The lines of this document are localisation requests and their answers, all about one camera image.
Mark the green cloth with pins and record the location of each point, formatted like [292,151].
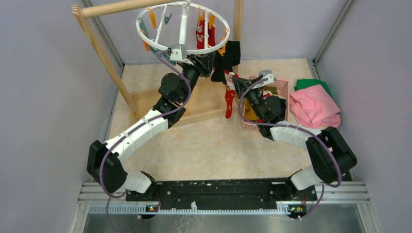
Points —
[305,83]

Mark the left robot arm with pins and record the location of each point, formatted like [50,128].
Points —
[105,159]

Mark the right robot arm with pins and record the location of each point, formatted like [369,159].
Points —
[330,155]

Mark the mustard yellow sock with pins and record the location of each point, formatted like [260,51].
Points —
[249,114]

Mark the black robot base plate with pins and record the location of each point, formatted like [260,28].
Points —
[234,194]

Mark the black sock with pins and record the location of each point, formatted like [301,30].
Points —
[233,51]
[221,63]

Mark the pink cloth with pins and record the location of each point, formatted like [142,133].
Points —
[313,107]

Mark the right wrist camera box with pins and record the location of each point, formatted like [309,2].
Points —
[267,77]

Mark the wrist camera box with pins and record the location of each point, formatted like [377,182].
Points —
[267,77]
[178,53]

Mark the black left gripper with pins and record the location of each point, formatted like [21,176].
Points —
[201,63]

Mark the wooden hanger rack frame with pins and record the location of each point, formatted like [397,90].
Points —
[203,103]

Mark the white toothed cable rail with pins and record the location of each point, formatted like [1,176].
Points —
[145,209]

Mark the red snowflake santa face sock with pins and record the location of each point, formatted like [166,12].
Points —
[230,92]

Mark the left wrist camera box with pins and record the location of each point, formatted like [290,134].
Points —
[178,53]

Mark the pink perforated plastic basket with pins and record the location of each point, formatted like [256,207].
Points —
[278,88]

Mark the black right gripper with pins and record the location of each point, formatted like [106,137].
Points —
[240,84]

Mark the white round clip hanger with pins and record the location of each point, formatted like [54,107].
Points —
[161,27]

